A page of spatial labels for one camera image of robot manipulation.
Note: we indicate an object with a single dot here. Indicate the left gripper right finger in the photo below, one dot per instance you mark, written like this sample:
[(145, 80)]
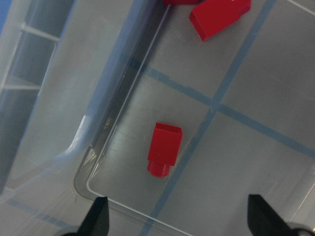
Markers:
[(262, 220)]

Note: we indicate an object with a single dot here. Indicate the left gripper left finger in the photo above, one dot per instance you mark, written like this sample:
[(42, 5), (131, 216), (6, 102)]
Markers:
[(96, 222)]

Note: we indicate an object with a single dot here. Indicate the red block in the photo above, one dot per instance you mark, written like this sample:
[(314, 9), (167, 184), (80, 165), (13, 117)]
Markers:
[(164, 149), (180, 2), (212, 16)]

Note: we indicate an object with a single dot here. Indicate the clear plastic storage box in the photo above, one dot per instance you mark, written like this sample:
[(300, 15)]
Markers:
[(84, 82)]

